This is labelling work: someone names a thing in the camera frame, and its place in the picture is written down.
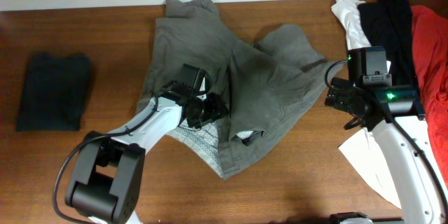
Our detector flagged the white garment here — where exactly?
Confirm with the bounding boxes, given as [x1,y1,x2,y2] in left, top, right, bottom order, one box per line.
[331,0,401,208]

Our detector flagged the red garment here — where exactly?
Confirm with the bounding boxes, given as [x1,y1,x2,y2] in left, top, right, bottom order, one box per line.
[411,6,447,181]

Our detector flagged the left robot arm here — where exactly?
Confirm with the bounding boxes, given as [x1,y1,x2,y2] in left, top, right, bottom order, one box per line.
[62,64,228,223]

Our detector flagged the folded dark green shirt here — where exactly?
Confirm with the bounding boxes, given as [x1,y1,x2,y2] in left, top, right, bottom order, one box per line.
[15,52,91,132]

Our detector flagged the grey cargo shorts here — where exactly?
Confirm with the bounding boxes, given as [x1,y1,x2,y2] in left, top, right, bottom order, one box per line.
[136,0,339,179]

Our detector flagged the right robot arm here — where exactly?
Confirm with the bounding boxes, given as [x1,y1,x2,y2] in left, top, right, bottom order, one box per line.
[324,46,447,223]

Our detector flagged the black garment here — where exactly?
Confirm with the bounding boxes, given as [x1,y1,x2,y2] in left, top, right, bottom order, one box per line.
[358,0,418,87]

